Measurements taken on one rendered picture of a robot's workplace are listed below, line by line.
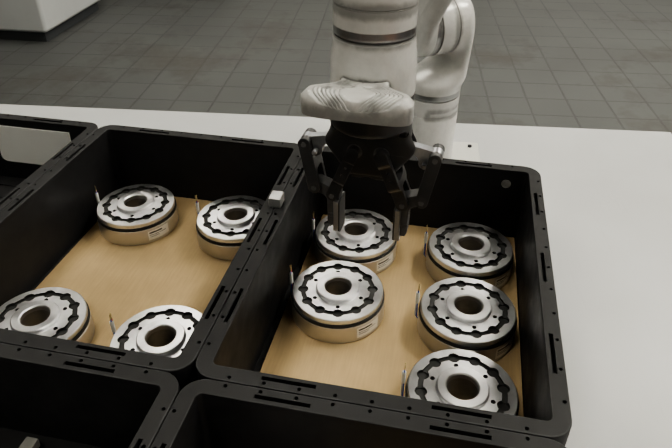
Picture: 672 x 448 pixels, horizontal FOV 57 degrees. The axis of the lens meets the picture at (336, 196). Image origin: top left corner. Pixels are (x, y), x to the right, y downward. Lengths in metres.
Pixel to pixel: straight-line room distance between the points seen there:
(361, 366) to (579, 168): 0.78
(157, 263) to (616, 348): 0.61
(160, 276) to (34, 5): 3.63
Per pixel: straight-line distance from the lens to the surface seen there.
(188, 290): 0.76
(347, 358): 0.67
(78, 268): 0.83
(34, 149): 1.01
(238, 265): 0.63
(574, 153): 1.37
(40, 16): 4.34
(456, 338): 0.65
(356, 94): 0.49
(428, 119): 1.03
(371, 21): 0.50
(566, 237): 1.11
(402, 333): 0.69
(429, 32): 0.94
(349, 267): 0.72
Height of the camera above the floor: 1.32
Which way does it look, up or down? 33 degrees down
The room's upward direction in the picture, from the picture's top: straight up
